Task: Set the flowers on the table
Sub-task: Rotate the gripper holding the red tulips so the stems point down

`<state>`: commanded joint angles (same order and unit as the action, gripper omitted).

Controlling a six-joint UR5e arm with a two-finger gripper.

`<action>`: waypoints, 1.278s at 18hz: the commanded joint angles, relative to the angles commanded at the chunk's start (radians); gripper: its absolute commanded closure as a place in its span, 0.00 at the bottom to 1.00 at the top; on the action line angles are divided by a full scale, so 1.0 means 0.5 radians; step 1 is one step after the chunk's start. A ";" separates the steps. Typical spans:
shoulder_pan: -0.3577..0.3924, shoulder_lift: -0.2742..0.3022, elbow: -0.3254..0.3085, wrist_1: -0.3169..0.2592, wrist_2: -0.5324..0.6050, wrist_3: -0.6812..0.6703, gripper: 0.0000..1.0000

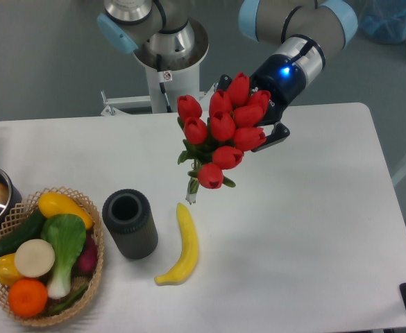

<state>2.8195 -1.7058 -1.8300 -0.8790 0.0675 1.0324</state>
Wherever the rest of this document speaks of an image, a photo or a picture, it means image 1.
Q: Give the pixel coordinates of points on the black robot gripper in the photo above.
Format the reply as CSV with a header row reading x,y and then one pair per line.
x,y
284,81

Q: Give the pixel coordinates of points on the red tulip bouquet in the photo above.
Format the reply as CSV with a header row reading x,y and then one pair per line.
x,y
220,142

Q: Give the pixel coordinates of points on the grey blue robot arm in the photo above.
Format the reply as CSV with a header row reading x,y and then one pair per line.
x,y
309,33

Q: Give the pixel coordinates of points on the blue plastic bag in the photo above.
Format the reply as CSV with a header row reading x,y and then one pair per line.
x,y
384,21

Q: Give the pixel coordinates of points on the dark grey ribbed vase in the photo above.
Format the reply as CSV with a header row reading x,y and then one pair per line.
x,y
128,217

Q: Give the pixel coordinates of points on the yellow banana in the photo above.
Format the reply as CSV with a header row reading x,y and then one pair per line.
x,y
188,259

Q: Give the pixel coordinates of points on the yellow squash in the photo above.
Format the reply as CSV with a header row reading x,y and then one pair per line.
x,y
51,204

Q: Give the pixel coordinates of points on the green bok choy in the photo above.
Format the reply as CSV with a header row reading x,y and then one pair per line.
x,y
66,234

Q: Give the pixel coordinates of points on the purple red onion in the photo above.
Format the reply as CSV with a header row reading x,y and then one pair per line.
x,y
87,261

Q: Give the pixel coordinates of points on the green cucumber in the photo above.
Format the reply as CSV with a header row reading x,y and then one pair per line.
x,y
27,230

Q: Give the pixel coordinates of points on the woven wicker basket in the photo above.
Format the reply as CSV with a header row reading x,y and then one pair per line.
x,y
85,277

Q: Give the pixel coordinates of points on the green bean in basket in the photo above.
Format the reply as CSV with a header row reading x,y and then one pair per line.
x,y
67,303

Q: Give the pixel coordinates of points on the white round radish slice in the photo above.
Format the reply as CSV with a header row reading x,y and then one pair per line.
x,y
34,258

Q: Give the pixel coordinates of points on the orange fruit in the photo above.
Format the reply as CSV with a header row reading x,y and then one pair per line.
x,y
27,298

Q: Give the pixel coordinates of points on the yellow bell pepper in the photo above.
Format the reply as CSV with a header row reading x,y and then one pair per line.
x,y
8,271

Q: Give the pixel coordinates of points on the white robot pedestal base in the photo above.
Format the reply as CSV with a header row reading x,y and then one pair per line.
x,y
172,66

